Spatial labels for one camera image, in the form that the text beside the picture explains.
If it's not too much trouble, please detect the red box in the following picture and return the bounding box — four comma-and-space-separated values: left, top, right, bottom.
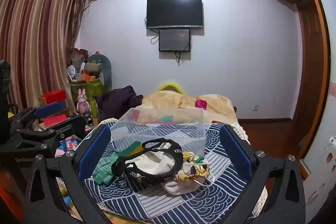
39, 90, 66, 105

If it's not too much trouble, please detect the blue patterned cloth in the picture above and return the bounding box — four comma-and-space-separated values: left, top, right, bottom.
84, 122, 263, 224

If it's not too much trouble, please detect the green plush toy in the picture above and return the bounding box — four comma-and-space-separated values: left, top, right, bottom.
88, 53, 112, 93

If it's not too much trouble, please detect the colourful plaid cloth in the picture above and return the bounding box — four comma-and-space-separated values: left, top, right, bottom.
55, 135, 82, 158

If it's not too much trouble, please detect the yellow floral face mask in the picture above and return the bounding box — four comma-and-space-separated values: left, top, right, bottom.
173, 152, 212, 184

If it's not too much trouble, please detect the large wall television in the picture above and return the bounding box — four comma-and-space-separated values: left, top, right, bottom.
146, 0, 205, 30

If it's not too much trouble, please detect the pile of assorted household goods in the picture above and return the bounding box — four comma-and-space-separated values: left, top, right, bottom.
67, 48, 90, 82

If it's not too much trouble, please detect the white door with stickers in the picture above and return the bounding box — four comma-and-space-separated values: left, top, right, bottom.
302, 0, 336, 224

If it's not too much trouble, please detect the white cloth bag black trim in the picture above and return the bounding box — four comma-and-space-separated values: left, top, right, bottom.
112, 138, 184, 186

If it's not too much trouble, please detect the flat pink box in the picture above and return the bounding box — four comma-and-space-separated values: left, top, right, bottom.
43, 115, 68, 127

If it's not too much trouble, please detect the yellow floral cloth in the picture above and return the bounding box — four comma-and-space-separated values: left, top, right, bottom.
161, 172, 213, 196

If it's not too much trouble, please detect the beige patchwork blanket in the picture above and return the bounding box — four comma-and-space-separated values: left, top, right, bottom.
136, 90, 239, 128

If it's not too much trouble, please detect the brown wooden wardrobe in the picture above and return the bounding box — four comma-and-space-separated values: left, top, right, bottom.
259, 0, 330, 159

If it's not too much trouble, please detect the green gift bag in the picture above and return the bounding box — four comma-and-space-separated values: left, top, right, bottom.
70, 78, 105, 104

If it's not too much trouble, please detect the yellow chair back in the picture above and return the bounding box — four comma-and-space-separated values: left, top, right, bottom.
158, 82, 184, 94

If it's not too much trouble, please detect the small wall monitor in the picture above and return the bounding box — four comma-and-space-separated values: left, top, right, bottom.
158, 28, 192, 52

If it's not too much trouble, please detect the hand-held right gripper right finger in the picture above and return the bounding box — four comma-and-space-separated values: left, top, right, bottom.
219, 124, 306, 224

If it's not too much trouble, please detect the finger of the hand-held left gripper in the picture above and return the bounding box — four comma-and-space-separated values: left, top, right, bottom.
9, 102, 70, 132
0, 115, 88, 169

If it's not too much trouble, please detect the striped brown curtain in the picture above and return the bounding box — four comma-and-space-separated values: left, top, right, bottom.
0, 0, 85, 114

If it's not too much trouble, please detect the green knitted sock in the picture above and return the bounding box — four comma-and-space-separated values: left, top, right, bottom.
92, 141, 143, 185

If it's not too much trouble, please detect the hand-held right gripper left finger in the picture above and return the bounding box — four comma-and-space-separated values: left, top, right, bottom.
22, 124, 116, 224

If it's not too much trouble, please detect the pink rabbit toy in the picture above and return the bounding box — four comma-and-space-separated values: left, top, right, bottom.
77, 88, 91, 118

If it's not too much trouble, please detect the clear plastic box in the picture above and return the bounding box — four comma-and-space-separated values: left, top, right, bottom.
110, 108, 206, 157

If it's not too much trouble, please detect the green bottle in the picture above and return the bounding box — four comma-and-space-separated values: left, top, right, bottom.
90, 98, 98, 118

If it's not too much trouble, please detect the dark purple clothing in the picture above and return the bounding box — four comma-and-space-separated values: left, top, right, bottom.
96, 85, 143, 121

